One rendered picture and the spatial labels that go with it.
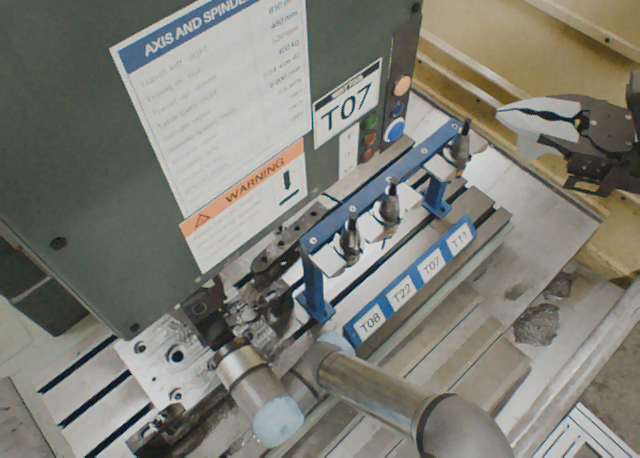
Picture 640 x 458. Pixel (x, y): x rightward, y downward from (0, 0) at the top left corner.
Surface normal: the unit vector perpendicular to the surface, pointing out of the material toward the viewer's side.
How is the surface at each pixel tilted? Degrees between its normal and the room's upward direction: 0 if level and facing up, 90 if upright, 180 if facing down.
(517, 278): 24
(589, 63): 90
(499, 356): 8
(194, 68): 90
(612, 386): 0
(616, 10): 90
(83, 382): 0
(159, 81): 90
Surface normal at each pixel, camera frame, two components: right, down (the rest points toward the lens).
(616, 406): -0.02, -0.54
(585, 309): -0.22, -0.69
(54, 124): 0.68, 0.61
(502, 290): -0.32, -0.25
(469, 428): -0.09, -0.94
